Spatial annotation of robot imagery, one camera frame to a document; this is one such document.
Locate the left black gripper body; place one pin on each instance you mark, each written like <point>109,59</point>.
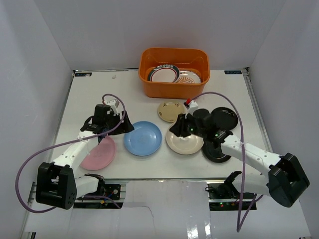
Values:
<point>117,123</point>

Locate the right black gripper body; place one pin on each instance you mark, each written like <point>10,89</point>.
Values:
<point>193,128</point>

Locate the cream plastic plate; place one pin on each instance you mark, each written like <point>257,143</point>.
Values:
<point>184,145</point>

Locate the blue plastic plate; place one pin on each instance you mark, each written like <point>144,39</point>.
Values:
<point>144,140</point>

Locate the pink plastic plate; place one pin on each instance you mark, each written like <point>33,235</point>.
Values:
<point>100,156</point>

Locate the white plate orange sunburst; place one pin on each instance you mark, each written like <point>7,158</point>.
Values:
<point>189,77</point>

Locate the white plate green rim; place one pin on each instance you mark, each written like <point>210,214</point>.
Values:
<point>166,73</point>

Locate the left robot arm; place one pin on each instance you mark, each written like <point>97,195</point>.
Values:
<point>72,174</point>

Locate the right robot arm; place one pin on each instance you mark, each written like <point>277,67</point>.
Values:
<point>280,176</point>

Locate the orange plastic bin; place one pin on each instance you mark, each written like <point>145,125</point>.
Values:
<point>194,60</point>

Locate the small beige patterned plate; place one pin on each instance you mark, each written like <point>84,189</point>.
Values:
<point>168,111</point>

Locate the glossy black plate front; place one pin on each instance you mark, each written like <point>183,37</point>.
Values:
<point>214,154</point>

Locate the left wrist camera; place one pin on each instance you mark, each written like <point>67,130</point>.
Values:
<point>113,104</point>

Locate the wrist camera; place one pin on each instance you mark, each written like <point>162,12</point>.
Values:
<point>113,104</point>
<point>191,106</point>

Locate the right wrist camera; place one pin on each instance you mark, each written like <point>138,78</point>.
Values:
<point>191,106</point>

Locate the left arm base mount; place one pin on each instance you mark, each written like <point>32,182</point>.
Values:
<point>115,192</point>

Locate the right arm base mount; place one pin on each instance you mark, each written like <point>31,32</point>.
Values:
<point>224,196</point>

